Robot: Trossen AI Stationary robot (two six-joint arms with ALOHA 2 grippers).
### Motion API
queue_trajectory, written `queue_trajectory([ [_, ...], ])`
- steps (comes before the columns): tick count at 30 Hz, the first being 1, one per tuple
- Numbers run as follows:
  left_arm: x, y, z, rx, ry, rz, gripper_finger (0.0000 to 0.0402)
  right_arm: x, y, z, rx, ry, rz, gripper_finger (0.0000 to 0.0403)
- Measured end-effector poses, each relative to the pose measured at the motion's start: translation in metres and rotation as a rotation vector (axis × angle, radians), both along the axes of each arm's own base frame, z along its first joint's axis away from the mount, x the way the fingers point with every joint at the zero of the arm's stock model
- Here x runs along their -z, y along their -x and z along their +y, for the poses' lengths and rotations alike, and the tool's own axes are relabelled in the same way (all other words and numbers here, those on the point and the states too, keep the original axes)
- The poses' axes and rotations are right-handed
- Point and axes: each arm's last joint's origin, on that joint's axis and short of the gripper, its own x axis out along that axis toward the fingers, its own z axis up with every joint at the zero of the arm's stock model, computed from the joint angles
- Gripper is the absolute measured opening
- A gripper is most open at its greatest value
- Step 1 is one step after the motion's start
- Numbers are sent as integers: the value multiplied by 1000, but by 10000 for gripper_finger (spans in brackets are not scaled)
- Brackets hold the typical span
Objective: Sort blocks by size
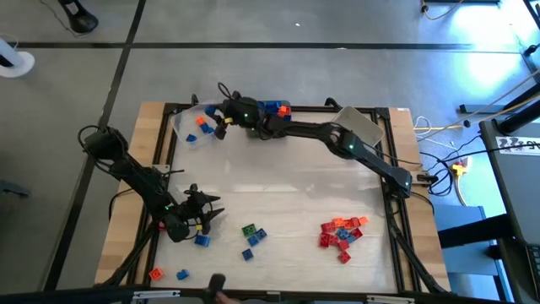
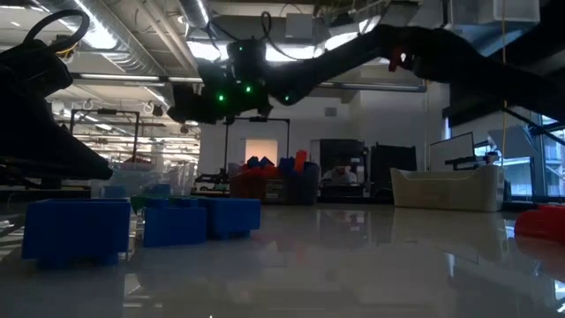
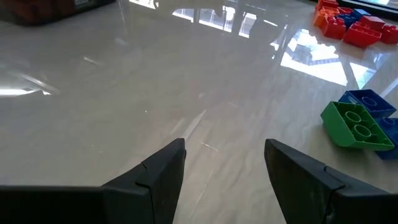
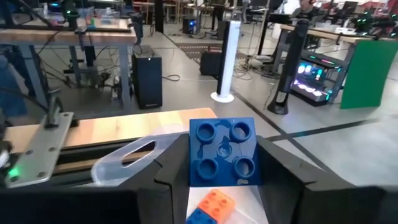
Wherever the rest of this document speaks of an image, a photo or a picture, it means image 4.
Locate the white floor stand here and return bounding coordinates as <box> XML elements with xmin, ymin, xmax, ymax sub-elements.
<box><xmin>210</xmin><ymin>20</ymin><xmax>242</xmax><ymax>104</ymax></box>

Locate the orange toy brick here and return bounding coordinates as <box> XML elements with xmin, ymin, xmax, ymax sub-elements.
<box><xmin>197</xmin><ymin>189</ymin><xmax>236</xmax><ymax>224</ymax></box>

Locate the black floor stand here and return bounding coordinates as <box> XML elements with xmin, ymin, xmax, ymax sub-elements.
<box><xmin>266</xmin><ymin>18</ymin><xmax>311</xmax><ymax>116</ymax></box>

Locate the black box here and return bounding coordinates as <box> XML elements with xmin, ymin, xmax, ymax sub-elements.
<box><xmin>200</xmin><ymin>50</ymin><xmax>223</xmax><ymax>77</ymax></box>

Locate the desktop computer with lights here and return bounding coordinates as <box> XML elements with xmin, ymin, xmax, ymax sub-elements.
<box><xmin>290</xmin><ymin>50</ymin><xmax>348</xmax><ymax>107</ymax></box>

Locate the green board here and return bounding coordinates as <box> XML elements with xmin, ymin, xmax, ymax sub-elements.
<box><xmin>340</xmin><ymin>39</ymin><xmax>398</xmax><ymax>110</ymax></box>

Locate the clear storage box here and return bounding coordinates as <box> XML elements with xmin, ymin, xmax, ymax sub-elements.
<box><xmin>77</xmin><ymin>8</ymin><xmax>131</xmax><ymax>31</ymax></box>

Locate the blue toy brick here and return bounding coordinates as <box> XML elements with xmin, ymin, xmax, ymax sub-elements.
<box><xmin>188</xmin><ymin>117</ymin><xmax>262</xmax><ymax>188</ymax></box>
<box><xmin>185</xmin><ymin>207</ymin><xmax>218</xmax><ymax>224</ymax></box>

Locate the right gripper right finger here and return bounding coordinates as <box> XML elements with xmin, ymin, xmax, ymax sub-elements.
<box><xmin>257</xmin><ymin>136</ymin><xmax>398</xmax><ymax>224</ymax></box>

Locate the wooden work table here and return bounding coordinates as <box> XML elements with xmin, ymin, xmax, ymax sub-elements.
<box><xmin>0</xmin><ymin>18</ymin><xmax>138</xmax><ymax>110</ymax></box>
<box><xmin>279</xmin><ymin>24</ymin><xmax>398</xmax><ymax>75</ymax></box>

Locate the black computer with blue light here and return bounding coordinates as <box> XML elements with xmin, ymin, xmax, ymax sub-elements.
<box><xmin>182</xmin><ymin>17</ymin><xmax>200</xmax><ymax>35</ymax></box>

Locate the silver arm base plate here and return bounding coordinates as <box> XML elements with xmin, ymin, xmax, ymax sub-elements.
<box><xmin>5</xmin><ymin>111</ymin><xmax>75</xmax><ymax>189</ymax></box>

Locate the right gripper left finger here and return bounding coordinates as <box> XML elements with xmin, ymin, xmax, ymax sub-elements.
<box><xmin>0</xmin><ymin>133</ymin><xmax>191</xmax><ymax>224</ymax></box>

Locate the clear plastic bin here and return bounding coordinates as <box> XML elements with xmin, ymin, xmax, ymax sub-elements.
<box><xmin>91</xmin><ymin>124</ymin><xmax>265</xmax><ymax>224</ymax></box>

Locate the black computer tower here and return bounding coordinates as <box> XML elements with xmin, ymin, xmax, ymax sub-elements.
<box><xmin>131</xmin><ymin>53</ymin><xmax>164</xmax><ymax>110</ymax></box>

